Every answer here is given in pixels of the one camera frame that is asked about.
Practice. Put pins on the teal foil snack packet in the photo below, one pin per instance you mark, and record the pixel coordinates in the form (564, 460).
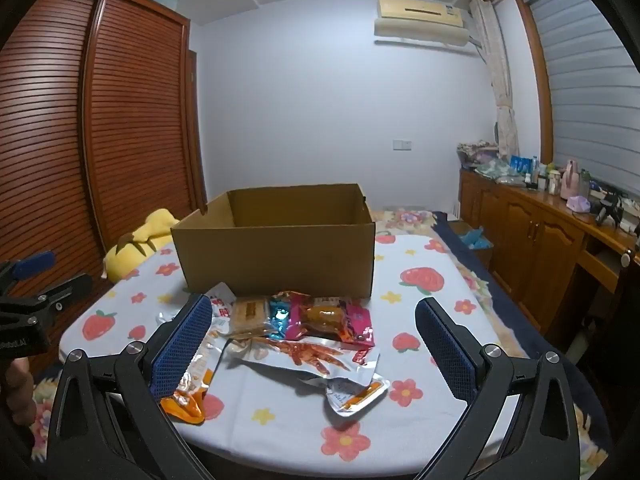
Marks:
(281, 317)

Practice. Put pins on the pink chicken leg packet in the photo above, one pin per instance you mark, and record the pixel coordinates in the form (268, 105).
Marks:
(332, 317)

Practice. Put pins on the wooden louvered wardrobe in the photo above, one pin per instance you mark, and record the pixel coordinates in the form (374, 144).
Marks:
(125, 110)

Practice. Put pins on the small silver orange packet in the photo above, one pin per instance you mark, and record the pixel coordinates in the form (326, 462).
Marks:
(355, 395)

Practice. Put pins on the orange silver snack packet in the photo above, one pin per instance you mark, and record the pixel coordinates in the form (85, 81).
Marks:
(186, 402)

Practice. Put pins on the white red snack packet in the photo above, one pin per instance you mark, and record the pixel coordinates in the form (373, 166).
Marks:
(220, 307)

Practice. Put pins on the grey window blind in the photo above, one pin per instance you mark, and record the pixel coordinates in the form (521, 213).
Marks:
(585, 100)

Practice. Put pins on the wooden window frame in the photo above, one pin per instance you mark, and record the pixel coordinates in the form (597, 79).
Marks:
(537, 75)

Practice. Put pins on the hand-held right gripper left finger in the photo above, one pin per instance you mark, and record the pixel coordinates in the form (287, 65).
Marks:
(182, 345)

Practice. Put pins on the green patterned cloth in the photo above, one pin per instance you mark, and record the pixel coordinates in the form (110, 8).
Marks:
(492, 167)

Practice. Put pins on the pile of folded cloths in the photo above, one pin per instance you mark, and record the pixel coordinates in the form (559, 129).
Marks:
(477, 152)

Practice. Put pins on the black tripod gadget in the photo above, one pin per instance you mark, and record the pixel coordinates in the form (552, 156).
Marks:
(607, 210)

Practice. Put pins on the pink thermos jug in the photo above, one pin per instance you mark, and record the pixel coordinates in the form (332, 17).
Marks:
(570, 182)

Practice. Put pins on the teal plastic bag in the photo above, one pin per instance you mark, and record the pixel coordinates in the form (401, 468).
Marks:
(475, 239)

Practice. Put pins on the white wall switch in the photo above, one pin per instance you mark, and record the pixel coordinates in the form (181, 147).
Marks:
(402, 145)

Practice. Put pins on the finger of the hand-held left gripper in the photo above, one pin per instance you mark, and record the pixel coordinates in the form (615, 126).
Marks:
(70, 290)
(35, 265)

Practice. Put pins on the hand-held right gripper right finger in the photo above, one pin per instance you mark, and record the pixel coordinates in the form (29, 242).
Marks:
(445, 345)

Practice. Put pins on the blue box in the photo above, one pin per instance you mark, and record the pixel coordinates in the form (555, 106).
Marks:
(520, 163)

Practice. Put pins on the beige floral curtain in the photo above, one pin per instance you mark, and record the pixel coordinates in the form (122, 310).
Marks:
(502, 85)

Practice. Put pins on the wooden sideboard cabinet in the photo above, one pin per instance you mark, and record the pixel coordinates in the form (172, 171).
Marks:
(525, 240)

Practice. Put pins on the purple pouch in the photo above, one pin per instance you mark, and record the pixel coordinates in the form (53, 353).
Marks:
(578, 204)

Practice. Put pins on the clear beige biscuit packet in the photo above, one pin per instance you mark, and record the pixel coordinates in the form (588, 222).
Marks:
(247, 312)

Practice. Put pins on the air conditioner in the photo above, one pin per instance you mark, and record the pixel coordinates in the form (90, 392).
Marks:
(420, 12)

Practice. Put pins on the person's left hand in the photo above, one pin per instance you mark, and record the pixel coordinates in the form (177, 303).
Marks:
(17, 395)

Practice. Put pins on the cardboard box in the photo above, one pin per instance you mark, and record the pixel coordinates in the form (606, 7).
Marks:
(275, 260)

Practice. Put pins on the silver chicken feet packet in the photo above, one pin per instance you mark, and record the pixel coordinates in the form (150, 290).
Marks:
(300, 357)

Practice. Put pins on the yellow plush toy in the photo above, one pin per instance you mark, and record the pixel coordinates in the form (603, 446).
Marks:
(135, 250)

